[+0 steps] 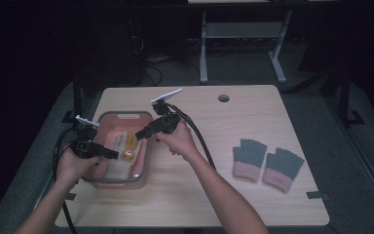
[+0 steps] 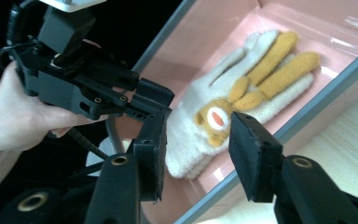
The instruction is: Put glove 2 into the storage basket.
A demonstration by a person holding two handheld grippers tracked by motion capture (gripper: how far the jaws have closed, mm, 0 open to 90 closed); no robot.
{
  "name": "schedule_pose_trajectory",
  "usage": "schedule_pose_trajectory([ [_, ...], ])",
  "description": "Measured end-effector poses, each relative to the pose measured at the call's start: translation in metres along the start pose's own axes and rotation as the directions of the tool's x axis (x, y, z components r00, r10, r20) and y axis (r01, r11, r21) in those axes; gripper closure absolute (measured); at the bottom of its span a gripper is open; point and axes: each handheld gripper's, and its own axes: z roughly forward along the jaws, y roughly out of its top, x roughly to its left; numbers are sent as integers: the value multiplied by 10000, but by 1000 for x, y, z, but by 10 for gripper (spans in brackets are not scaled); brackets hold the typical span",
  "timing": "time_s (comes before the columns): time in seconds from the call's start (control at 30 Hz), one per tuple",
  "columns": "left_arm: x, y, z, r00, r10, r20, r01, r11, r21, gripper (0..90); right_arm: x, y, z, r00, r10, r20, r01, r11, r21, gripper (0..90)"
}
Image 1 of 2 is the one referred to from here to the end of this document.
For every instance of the beige glove with bear patch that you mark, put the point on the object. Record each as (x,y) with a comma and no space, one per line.
(130,139)

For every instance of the pink basin with grey rim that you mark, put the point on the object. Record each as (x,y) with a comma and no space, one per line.
(136,182)

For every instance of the white table frame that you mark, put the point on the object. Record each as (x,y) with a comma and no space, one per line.
(203,48)

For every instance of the person's right hand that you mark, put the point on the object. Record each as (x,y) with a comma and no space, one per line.
(178,143)

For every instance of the person's left hand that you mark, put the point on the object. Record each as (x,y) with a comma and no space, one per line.
(74,165)

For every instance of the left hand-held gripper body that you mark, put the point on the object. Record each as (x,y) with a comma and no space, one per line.
(86,148)

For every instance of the black metal stand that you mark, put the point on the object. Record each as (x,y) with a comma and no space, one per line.
(344,97)
(77,97)

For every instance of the black tape strip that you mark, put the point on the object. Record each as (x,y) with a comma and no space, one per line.
(318,195)
(71,196)

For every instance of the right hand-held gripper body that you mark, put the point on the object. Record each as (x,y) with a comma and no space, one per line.
(167,122)

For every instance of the grey and pink fingerless glove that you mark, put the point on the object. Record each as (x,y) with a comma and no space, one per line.
(248,156)
(285,165)

